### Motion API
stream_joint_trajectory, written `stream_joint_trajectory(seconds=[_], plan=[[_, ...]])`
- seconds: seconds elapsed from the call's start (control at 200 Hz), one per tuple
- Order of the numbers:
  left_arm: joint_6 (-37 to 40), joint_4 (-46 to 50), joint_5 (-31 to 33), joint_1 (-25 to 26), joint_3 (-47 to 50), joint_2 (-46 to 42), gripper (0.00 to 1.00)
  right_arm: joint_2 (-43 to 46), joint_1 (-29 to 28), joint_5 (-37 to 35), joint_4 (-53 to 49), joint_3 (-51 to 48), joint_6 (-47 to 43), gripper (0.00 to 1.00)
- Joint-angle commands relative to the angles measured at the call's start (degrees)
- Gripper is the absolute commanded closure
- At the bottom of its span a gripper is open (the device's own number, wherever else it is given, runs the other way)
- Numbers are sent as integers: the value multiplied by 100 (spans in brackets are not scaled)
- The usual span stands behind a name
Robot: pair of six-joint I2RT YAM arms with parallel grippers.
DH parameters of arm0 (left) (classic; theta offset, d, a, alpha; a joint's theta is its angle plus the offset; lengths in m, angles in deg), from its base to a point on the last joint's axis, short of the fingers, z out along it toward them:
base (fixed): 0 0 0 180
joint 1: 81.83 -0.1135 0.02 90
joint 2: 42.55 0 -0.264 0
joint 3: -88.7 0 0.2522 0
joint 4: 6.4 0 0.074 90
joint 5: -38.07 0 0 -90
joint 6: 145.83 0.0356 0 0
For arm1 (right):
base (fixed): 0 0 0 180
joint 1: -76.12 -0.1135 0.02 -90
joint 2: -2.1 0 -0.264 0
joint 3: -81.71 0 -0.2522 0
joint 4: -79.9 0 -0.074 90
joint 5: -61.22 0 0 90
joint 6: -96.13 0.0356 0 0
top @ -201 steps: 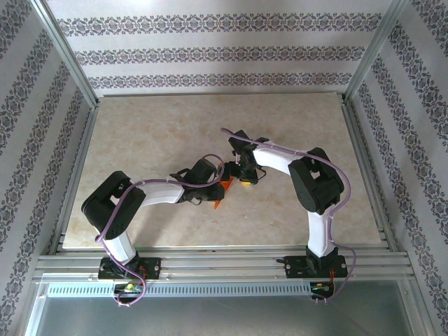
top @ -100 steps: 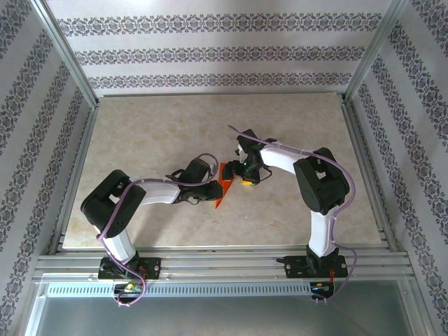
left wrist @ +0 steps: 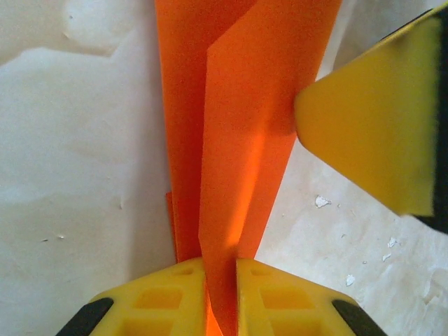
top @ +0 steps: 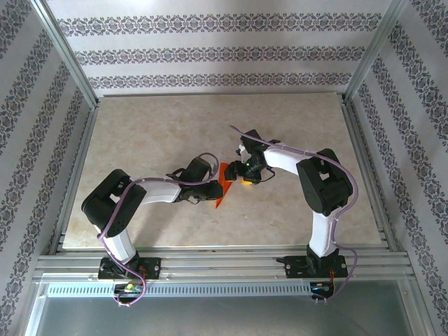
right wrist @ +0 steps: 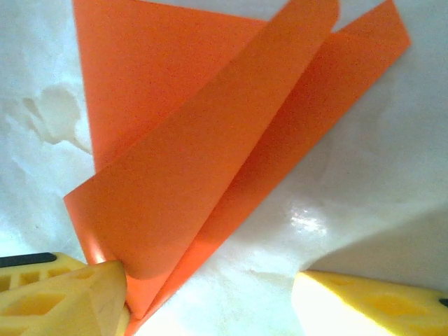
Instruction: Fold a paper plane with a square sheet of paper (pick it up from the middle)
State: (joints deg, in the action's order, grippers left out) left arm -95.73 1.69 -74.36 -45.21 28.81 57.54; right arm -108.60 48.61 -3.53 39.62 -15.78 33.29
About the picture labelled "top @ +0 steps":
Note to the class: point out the orange paper sheet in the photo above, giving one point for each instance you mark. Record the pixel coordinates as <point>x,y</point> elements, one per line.
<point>224,196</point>

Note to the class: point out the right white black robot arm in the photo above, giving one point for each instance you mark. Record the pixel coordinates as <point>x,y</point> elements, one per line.
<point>280,161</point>

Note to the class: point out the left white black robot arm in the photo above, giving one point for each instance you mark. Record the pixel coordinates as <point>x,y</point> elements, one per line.
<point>157,192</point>

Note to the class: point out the grey metal sheet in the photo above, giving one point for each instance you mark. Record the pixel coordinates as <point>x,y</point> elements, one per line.
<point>224,318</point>

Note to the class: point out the wide aluminium mounting rail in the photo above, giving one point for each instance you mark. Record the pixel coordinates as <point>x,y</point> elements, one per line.
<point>224,266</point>

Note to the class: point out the short aluminium cross rail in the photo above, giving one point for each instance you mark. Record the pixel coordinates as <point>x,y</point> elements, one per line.
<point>217,94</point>

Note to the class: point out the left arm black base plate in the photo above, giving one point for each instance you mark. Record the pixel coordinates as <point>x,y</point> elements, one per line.
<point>154,267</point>

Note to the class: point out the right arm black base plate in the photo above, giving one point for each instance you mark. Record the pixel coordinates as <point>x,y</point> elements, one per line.
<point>292,267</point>

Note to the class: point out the aluminium side rail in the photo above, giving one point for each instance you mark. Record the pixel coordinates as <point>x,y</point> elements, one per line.
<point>75,175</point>
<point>369,175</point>

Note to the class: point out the aluminium frame post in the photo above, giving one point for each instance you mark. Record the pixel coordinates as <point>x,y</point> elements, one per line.
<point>66,52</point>
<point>372,52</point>

